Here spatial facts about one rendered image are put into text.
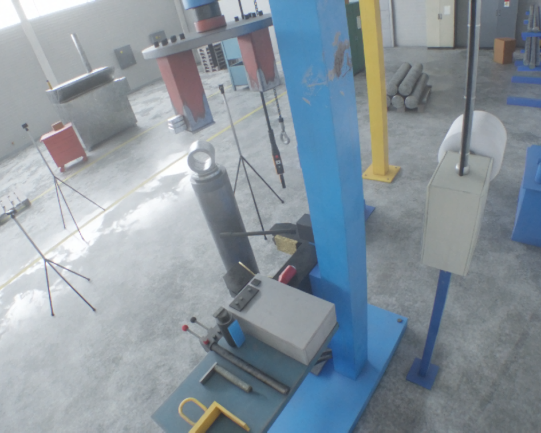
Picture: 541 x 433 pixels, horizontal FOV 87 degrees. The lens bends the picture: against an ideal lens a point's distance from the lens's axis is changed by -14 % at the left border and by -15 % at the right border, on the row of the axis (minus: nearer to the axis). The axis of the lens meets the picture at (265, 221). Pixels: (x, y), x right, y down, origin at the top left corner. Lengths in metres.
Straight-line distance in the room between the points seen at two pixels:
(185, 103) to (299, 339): 0.99
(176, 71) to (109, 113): 8.18
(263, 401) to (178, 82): 1.23
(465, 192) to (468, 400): 1.61
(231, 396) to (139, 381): 1.71
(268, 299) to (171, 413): 0.61
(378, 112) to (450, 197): 2.82
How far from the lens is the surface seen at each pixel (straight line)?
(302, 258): 1.73
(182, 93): 1.31
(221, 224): 1.94
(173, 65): 1.30
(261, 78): 1.51
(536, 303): 3.15
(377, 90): 3.93
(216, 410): 1.35
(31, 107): 14.46
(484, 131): 1.53
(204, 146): 1.80
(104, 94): 9.39
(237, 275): 1.86
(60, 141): 8.54
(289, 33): 1.08
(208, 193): 1.83
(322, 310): 1.36
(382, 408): 2.44
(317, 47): 1.04
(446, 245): 1.43
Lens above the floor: 2.27
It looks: 36 degrees down
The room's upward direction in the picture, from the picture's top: 16 degrees counter-clockwise
